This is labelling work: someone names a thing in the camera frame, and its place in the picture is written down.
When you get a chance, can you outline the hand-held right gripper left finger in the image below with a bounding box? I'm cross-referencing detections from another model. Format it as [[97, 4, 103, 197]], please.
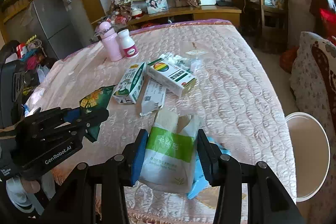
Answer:
[[39, 129, 150, 224]]

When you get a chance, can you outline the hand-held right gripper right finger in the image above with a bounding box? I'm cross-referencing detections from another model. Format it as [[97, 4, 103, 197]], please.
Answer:
[[197, 129, 306, 224]]

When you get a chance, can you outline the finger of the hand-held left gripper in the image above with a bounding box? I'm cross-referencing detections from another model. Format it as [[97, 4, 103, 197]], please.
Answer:
[[31, 108, 110, 144], [24, 107, 84, 126]]

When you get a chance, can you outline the green snack bag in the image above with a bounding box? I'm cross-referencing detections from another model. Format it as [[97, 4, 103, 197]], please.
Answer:
[[79, 85, 117, 142]]

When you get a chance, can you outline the blue plastic packet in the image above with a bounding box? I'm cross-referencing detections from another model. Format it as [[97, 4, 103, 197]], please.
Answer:
[[187, 136, 231, 200]]

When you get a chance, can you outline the white and green tissue packet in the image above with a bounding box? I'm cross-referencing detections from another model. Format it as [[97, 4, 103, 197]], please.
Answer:
[[138, 109, 202, 194]]

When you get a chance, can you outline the green and white milk carton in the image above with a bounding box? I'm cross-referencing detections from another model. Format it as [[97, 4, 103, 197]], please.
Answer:
[[112, 62, 147, 104]]

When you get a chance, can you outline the white medicine box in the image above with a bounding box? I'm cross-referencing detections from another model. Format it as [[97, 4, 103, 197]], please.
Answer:
[[146, 59, 197, 97]]

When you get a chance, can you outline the white bucket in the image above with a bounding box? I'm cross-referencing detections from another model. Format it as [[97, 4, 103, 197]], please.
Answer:
[[285, 112, 331, 199]]

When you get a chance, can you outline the person's left hand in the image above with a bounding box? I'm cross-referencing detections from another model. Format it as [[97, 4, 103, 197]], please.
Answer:
[[22, 178, 41, 194]]

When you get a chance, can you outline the white plastic bag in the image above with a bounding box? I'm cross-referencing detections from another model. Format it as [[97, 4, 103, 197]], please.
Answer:
[[37, 64, 50, 83]]

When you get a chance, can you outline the white shoe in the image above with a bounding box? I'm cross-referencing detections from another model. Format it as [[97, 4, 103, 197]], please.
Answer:
[[5, 178, 36, 214]]

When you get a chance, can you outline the pink quilted mattress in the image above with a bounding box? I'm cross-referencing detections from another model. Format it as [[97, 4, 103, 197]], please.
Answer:
[[24, 19, 298, 224]]

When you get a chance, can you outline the pile of colourful clothes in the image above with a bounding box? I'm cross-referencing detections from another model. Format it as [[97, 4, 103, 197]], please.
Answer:
[[0, 35, 57, 88]]

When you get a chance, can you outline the pink insulated bottle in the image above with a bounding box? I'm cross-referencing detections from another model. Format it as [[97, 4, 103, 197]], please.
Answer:
[[98, 21, 124, 62]]

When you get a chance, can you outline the white bottle with pink label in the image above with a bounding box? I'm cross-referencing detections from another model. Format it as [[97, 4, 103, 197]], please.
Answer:
[[117, 29, 139, 59]]

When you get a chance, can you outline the grey refrigerator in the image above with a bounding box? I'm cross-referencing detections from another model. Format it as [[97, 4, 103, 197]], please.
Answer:
[[30, 0, 80, 60]]

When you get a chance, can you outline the crumpled white tissue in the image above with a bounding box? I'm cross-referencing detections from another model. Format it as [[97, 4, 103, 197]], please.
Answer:
[[157, 53, 202, 73]]

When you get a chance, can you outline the wooden door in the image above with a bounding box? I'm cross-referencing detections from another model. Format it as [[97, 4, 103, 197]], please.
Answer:
[[77, 0, 105, 24]]

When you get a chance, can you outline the framed couple photo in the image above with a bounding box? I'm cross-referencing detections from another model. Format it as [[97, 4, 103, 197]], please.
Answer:
[[146, 0, 168, 14]]

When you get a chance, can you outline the red bag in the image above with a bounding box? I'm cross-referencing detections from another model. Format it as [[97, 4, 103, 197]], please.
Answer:
[[280, 46, 300, 73]]

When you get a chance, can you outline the floral quilt with red pattern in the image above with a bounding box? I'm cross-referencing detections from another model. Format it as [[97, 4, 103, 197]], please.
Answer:
[[289, 31, 336, 140]]

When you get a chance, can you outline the red cloth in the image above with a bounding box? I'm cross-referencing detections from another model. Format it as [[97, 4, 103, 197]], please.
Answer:
[[311, 0, 336, 39]]

